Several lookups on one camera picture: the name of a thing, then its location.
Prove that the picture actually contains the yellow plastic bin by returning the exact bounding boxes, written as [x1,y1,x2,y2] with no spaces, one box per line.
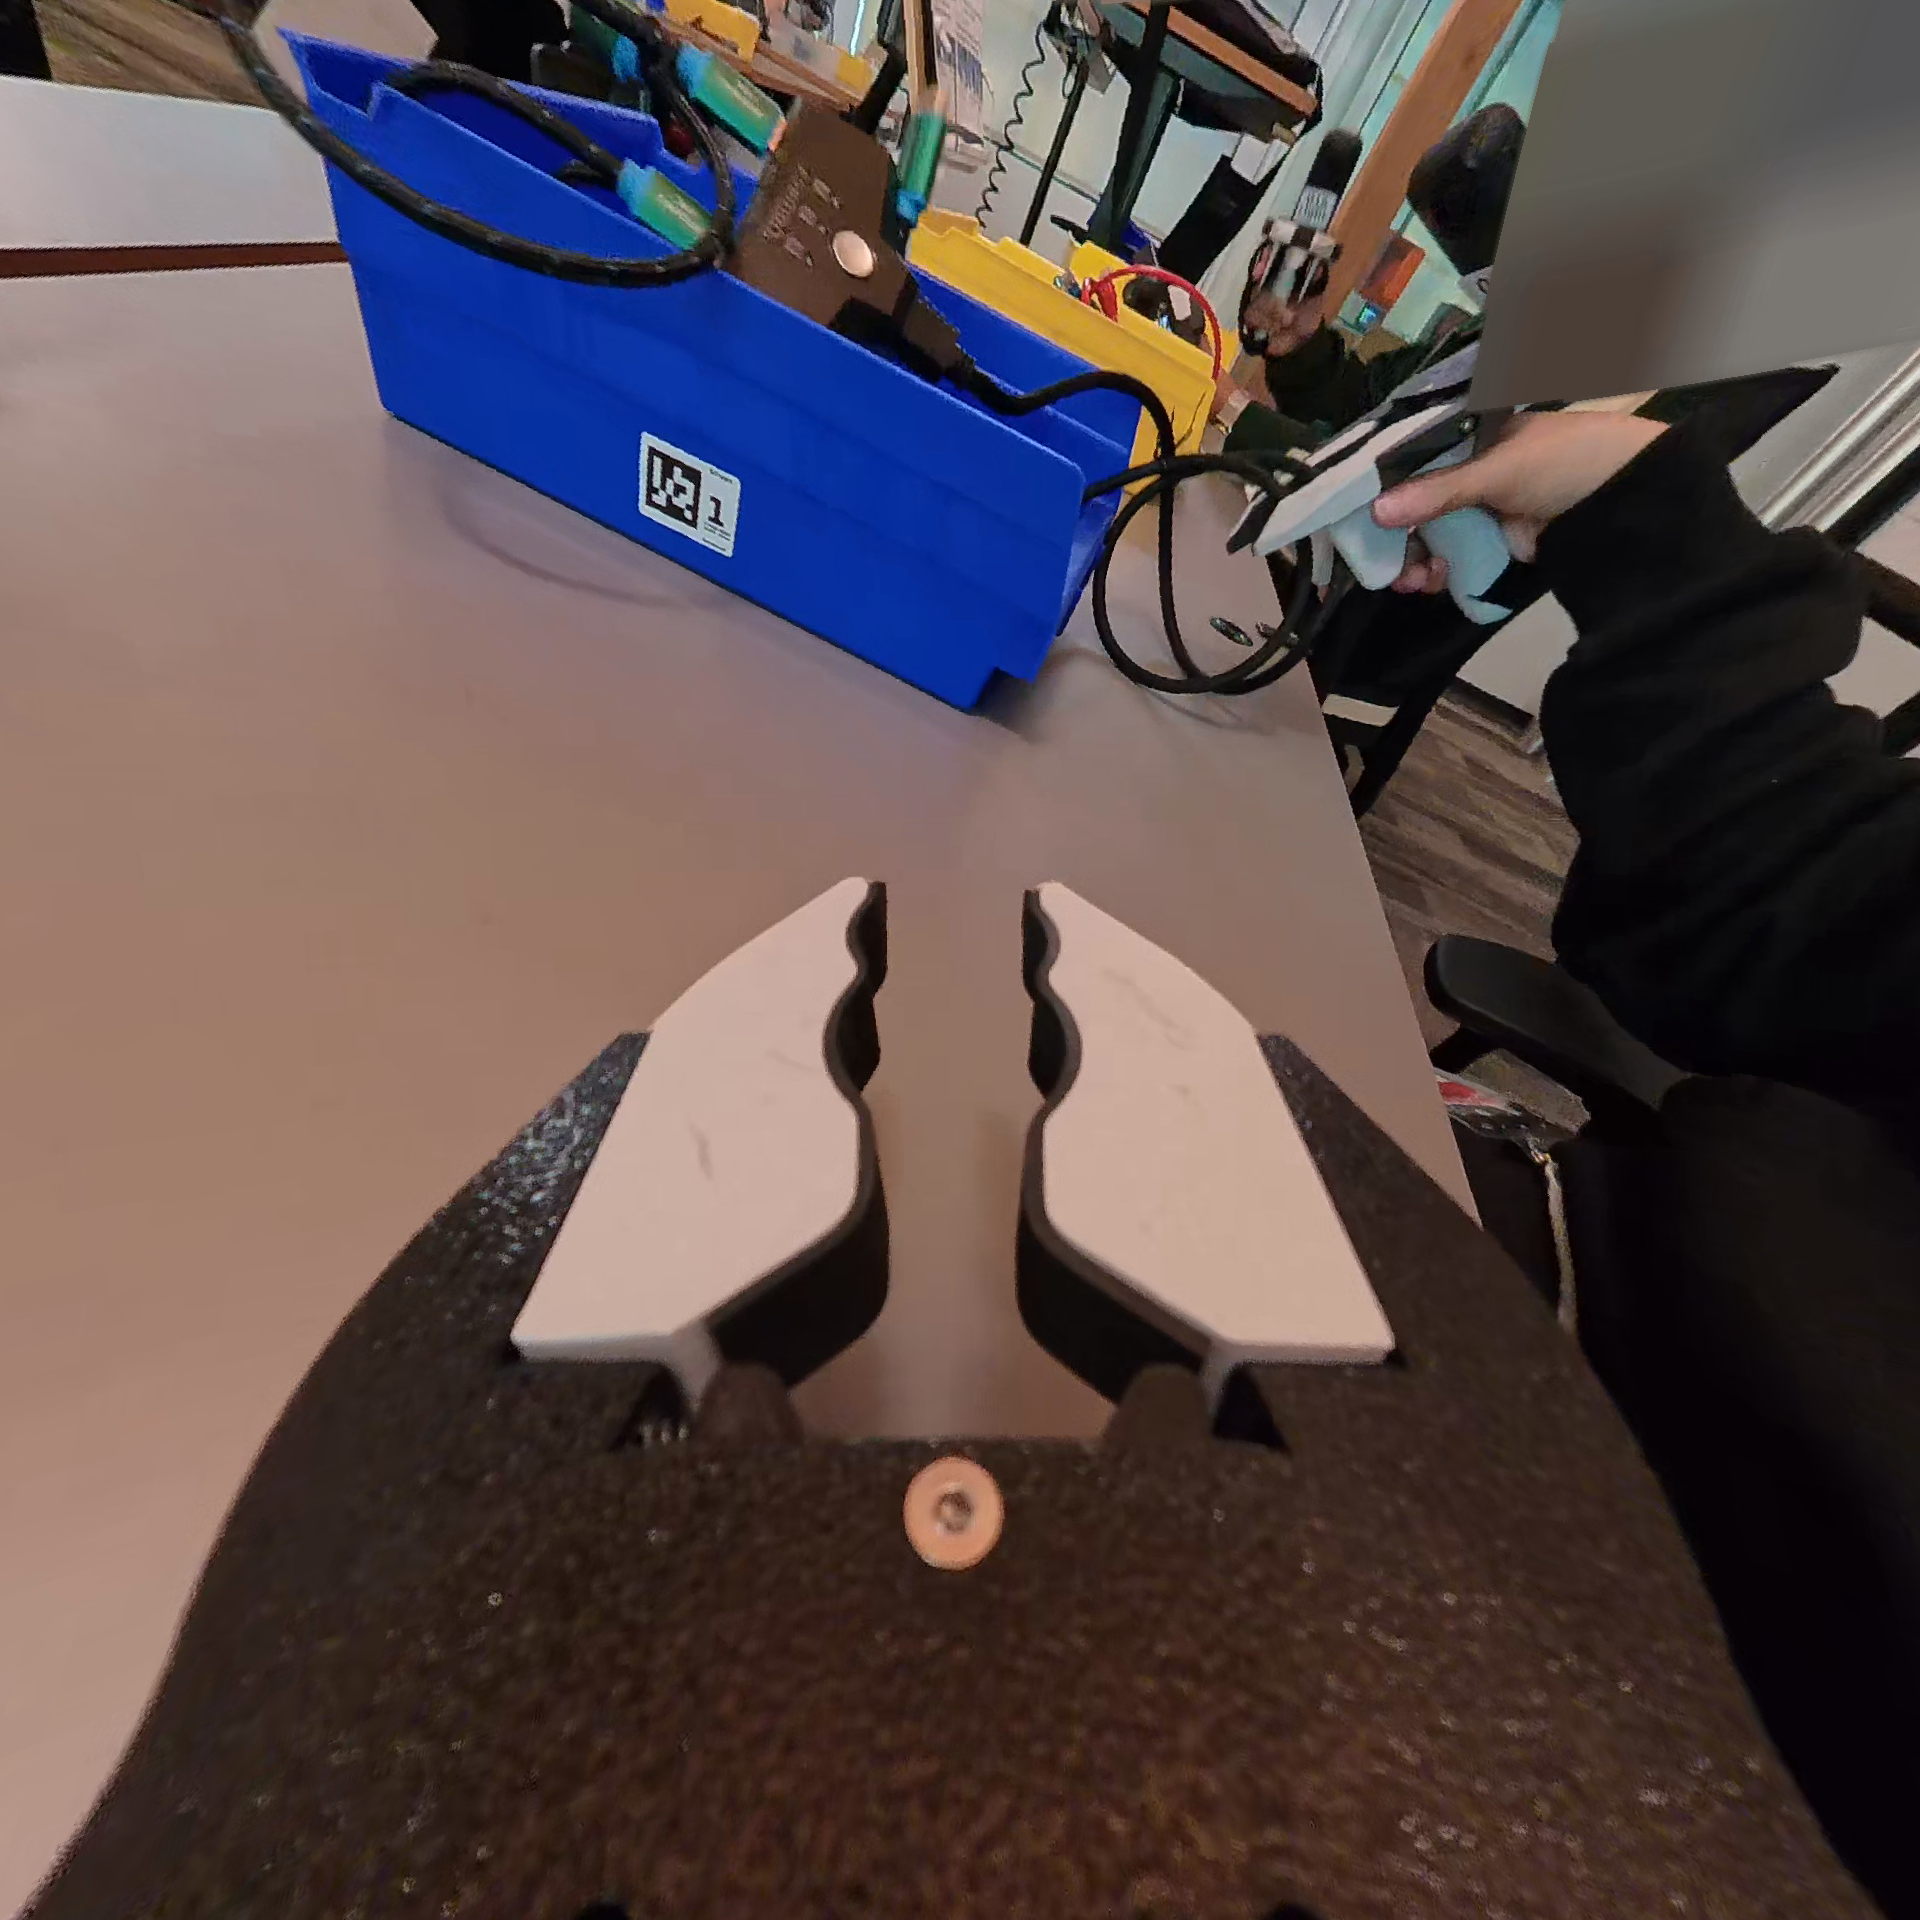
[905,210,1225,470]

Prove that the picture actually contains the red cable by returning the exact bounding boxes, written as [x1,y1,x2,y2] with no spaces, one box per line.
[1076,263,1225,379]

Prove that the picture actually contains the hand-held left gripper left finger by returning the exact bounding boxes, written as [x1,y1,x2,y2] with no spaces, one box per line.
[511,878,892,1412]

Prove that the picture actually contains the person's black pants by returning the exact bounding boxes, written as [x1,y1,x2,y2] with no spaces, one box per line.
[1476,1071,1920,1920]

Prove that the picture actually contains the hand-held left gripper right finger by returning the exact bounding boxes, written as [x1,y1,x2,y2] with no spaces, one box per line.
[1017,879,1399,1421]

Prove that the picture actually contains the wooden post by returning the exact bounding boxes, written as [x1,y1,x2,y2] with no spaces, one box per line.
[1333,0,1528,309]

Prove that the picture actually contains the black braided cable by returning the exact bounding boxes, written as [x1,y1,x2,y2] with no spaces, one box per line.
[222,11,741,291]

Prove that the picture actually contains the blue plastic bin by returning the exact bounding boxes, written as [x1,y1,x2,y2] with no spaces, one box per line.
[286,29,1151,710]

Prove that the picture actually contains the black looped cable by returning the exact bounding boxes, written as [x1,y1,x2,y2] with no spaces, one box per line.
[952,357,1327,697]

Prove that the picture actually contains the black chair armrest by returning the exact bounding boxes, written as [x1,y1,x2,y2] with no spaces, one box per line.
[1423,931,1704,1116]

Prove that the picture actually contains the grey adjacent table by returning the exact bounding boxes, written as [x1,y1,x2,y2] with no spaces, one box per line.
[0,75,349,254]

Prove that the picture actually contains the person's right forearm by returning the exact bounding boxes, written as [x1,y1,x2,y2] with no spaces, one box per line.
[1536,420,1920,1086]

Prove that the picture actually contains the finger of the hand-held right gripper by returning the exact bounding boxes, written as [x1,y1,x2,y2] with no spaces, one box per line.
[1293,396,1484,481]
[1225,443,1445,558]

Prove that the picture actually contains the person's right hand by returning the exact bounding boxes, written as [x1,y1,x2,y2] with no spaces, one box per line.
[1372,411,1675,596]

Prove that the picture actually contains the black adapter box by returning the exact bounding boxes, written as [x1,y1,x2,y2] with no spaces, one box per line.
[720,103,964,379]

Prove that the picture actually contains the black-legged standing desk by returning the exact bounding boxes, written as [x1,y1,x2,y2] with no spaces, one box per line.
[1035,0,1326,250]

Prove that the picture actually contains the green cable plug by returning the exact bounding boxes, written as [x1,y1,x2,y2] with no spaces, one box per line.
[613,161,724,251]
[672,39,790,155]
[896,87,964,230]

